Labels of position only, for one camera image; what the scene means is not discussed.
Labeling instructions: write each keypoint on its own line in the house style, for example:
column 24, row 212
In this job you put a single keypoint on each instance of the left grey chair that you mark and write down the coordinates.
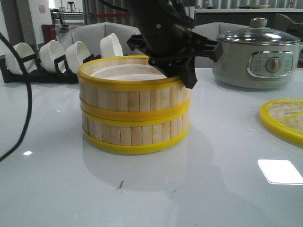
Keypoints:
column 91, row 36

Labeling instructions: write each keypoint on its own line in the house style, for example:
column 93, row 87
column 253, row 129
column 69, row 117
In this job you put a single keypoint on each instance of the grey electric cooking pot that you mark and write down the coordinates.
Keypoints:
column 257, row 66

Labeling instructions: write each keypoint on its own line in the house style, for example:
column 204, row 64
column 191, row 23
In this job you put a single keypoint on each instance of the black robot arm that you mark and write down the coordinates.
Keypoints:
column 151, row 16

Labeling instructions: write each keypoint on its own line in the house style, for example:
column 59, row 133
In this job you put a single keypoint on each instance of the right grey chair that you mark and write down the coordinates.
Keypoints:
column 211, row 31

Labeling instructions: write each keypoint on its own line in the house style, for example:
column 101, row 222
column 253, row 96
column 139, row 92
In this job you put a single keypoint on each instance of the bamboo steamer tray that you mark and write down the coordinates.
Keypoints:
column 135, row 140
column 131, row 102

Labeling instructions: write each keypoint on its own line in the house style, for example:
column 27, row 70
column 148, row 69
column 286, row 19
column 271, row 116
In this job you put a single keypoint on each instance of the grey chair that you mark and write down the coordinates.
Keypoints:
column 91, row 36
column 211, row 31

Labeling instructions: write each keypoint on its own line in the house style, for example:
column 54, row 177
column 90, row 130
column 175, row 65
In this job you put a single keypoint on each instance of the red cylinder bin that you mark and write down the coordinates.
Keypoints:
column 49, row 32

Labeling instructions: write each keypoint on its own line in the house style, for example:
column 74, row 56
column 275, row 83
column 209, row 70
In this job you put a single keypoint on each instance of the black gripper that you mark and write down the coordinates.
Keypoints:
column 174, row 53

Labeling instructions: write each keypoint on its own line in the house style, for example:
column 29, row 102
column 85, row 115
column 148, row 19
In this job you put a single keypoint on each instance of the glass pot lid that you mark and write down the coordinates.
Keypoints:
column 259, row 33

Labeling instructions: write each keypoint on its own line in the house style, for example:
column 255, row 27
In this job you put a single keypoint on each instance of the woven bamboo steamer lid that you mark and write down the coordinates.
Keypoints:
column 284, row 118

